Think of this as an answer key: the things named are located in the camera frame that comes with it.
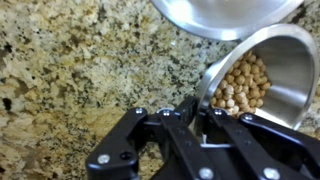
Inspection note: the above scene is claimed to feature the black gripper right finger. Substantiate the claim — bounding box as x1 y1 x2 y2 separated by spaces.
203 108 320 180

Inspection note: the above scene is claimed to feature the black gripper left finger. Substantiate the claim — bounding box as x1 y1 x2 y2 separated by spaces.
85 95 218 180

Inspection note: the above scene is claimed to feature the dried chickpeas pile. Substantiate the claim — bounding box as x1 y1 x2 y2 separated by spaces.
209 49 273 118

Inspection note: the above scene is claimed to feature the small stainless steel bowl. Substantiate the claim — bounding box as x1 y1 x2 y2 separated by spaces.
149 0 305 42
194 23 320 131

